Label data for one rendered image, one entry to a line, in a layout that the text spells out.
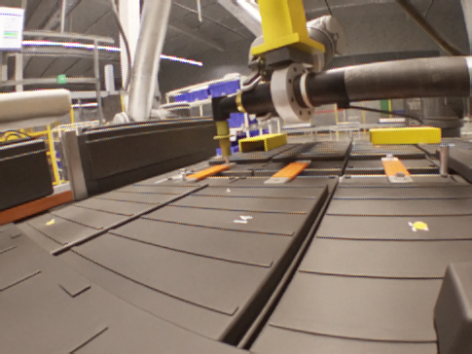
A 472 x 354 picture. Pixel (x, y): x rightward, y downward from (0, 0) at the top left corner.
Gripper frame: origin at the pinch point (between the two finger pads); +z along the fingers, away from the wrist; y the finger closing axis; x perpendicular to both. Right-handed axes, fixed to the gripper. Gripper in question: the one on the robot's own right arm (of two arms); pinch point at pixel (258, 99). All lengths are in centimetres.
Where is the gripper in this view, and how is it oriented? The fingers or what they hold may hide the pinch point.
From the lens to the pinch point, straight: 41.4
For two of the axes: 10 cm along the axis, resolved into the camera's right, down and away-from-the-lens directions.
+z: -5.4, 6.8, -5.0
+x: -7.1, -0.5, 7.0
